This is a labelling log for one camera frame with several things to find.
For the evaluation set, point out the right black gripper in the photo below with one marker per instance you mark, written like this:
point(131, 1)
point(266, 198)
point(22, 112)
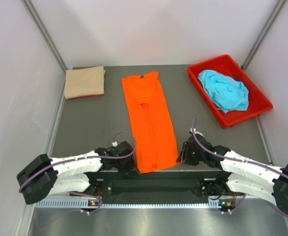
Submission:
point(184, 158)

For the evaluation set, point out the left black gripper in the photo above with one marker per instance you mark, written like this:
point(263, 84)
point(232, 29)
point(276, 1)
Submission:
point(130, 168)

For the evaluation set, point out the orange t shirt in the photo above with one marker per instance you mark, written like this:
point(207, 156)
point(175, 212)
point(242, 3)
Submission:
point(150, 122)

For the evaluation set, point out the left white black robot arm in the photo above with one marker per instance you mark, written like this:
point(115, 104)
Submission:
point(46, 176)

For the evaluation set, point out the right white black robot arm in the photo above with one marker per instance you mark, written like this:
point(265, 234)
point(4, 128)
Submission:
point(237, 173)

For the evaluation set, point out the blue t shirt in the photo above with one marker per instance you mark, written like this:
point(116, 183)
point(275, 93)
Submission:
point(225, 92)

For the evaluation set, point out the folded red t shirt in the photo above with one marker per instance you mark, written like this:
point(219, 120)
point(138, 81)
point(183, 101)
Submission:
point(88, 96)

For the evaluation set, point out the red plastic bin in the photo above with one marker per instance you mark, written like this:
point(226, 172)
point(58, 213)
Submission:
point(258, 103)

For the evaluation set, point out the folded beige t shirt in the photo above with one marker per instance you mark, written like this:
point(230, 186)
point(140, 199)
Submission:
point(80, 82)

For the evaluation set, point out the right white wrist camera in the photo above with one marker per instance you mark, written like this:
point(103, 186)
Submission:
point(196, 134)

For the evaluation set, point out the grey slotted cable duct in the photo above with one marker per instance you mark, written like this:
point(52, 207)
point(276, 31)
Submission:
point(86, 203)

